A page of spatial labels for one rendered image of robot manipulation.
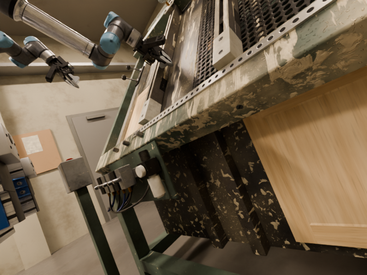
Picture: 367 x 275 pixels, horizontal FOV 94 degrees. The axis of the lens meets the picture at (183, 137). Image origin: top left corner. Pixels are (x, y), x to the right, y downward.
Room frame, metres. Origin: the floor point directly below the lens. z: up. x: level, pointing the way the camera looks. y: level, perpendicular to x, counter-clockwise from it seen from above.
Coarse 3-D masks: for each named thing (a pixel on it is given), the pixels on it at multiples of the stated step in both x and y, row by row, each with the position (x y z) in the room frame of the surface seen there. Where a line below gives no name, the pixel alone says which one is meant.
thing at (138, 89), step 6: (144, 72) 1.34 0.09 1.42; (144, 78) 1.33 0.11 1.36; (138, 84) 1.28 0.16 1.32; (138, 90) 1.25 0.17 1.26; (132, 102) 1.20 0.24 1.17; (132, 108) 1.17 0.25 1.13; (126, 120) 1.12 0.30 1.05; (126, 126) 1.11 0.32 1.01; (120, 132) 1.12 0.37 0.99; (120, 138) 1.06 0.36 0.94
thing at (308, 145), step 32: (320, 96) 0.51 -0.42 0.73; (352, 96) 0.47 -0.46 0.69; (256, 128) 0.65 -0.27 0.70; (288, 128) 0.58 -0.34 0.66; (320, 128) 0.53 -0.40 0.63; (352, 128) 0.49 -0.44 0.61; (288, 160) 0.61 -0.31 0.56; (320, 160) 0.55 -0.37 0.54; (352, 160) 0.51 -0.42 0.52; (288, 192) 0.64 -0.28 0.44; (320, 192) 0.58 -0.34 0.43; (352, 192) 0.53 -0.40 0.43; (288, 224) 0.67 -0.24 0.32; (320, 224) 0.61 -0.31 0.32; (352, 224) 0.55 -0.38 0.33
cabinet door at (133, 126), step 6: (144, 90) 1.16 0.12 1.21; (138, 96) 1.22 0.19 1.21; (144, 96) 1.11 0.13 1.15; (138, 102) 1.15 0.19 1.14; (138, 108) 1.11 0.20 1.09; (132, 114) 1.15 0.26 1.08; (138, 114) 1.05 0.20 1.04; (132, 120) 1.09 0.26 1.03; (138, 120) 1.00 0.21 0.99; (132, 126) 1.05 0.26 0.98; (138, 126) 0.96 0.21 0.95; (126, 132) 1.09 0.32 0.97; (132, 132) 0.99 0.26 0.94
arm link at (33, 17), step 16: (0, 0) 0.56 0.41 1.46; (16, 0) 0.59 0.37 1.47; (16, 16) 0.61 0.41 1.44; (32, 16) 0.63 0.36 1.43; (48, 16) 0.65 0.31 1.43; (48, 32) 0.67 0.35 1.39; (64, 32) 0.69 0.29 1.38; (80, 48) 0.73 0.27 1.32; (96, 48) 0.76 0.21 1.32; (96, 64) 0.81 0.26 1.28
